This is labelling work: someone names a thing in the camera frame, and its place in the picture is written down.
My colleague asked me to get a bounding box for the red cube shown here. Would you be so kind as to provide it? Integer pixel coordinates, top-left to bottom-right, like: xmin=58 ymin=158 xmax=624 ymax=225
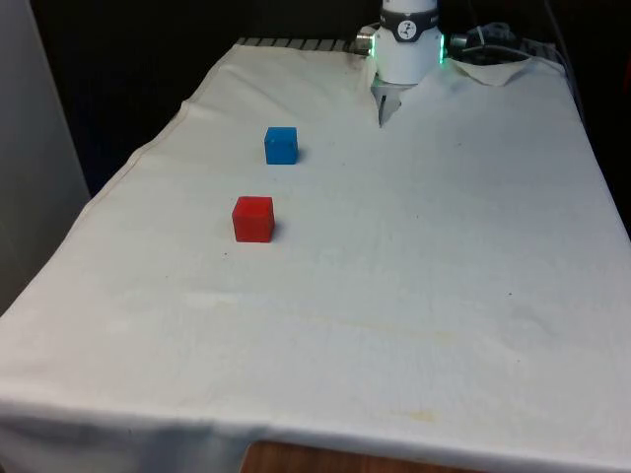
xmin=232 ymin=195 xmax=275 ymax=244

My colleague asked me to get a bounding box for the blue cube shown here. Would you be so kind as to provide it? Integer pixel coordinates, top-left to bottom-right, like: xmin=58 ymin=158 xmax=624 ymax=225
xmin=263 ymin=126 xmax=301 ymax=166

